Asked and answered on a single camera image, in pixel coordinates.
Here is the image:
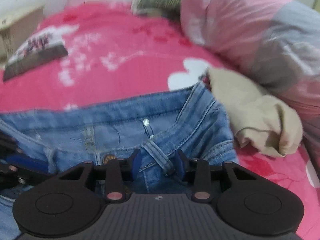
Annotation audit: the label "beige bedside cabinet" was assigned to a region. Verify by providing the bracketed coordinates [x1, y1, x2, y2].
[1, 5, 44, 61]

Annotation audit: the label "pink floral bed blanket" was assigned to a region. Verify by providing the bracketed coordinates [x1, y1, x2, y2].
[1, 3, 319, 239]

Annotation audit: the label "light blue denim jeans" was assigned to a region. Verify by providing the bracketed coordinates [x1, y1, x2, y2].
[0, 80, 239, 240]

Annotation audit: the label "pink grey rolled duvet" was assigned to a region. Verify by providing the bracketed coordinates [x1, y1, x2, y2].
[181, 0, 319, 166]

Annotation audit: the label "beige crumpled garment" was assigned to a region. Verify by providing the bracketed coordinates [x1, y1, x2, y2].
[207, 68, 303, 158]

